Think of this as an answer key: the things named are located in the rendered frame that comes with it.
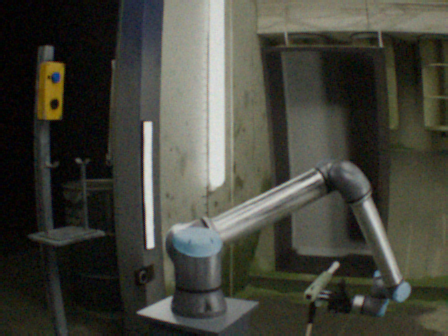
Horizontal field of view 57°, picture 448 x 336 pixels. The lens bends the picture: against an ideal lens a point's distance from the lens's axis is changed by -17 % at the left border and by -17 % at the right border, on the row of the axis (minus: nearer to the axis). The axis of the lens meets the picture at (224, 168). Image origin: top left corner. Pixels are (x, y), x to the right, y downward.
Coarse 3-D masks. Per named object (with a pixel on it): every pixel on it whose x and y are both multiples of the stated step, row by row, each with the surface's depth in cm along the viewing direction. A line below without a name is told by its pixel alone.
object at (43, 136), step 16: (48, 48) 191; (48, 128) 197; (48, 144) 197; (48, 160) 198; (48, 176) 198; (48, 192) 198; (48, 208) 198; (48, 224) 198; (48, 256) 197; (48, 272) 198; (48, 288) 200; (48, 304) 201; (64, 320) 204
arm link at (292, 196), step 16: (336, 160) 174; (304, 176) 174; (320, 176) 173; (272, 192) 172; (288, 192) 170; (304, 192) 171; (320, 192) 173; (240, 208) 169; (256, 208) 168; (272, 208) 168; (288, 208) 170; (176, 224) 173; (192, 224) 165; (208, 224) 164; (224, 224) 165; (240, 224) 166; (256, 224) 167; (224, 240) 165
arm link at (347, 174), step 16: (336, 176) 166; (352, 176) 163; (352, 192) 162; (368, 192) 162; (352, 208) 168; (368, 208) 164; (368, 224) 166; (368, 240) 169; (384, 240) 168; (384, 256) 168; (384, 272) 171; (400, 272) 173; (384, 288) 180; (400, 288) 170
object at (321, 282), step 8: (336, 264) 231; (328, 272) 217; (320, 280) 206; (328, 280) 212; (312, 288) 193; (320, 288) 199; (304, 296) 193; (312, 296) 191; (312, 304) 202; (312, 312) 202; (312, 320) 203
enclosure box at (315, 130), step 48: (288, 48) 220; (336, 48) 209; (384, 48) 229; (288, 96) 263; (336, 96) 251; (384, 96) 218; (288, 144) 265; (336, 144) 258; (384, 144) 216; (336, 192) 266; (384, 192) 224; (288, 240) 274; (336, 240) 274
